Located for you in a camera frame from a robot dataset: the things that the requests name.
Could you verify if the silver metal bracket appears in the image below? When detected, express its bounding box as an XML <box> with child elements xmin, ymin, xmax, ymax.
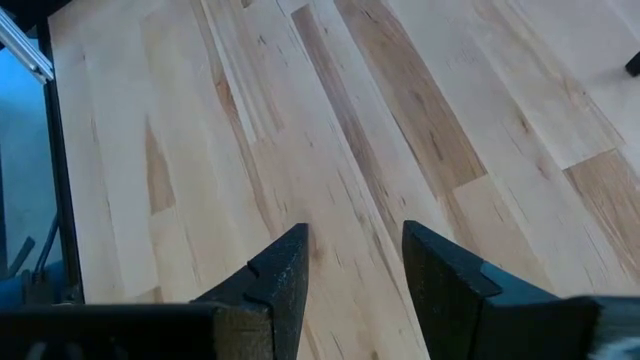
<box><xmin>0</xmin><ymin>7</ymin><xmax>55</xmax><ymax>85</ymax></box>

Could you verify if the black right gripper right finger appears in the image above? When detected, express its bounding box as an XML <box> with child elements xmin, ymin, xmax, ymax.
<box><xmin>402</xmin><ymin>219</ymin><xmax>561</xmax><ymax>360</ymax></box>

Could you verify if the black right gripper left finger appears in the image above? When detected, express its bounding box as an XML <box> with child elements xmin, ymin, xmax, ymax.
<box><xmin>191</xmin><ymin>222</ymin><xmax>310</xmax><ymax>360</ymax></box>

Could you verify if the wooden shelf with black legs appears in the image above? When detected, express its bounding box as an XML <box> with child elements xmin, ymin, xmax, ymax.
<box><xmin>624</xmin><ymin>49</ymin><xmax>640</xmax><ymax>79</ymax></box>

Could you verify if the black aluminium rig frame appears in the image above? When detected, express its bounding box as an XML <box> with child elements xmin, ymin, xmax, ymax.
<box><xmin>0</xmin><ymin>0</ymin><xmax>85</xmax><ymax>305</ymax></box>

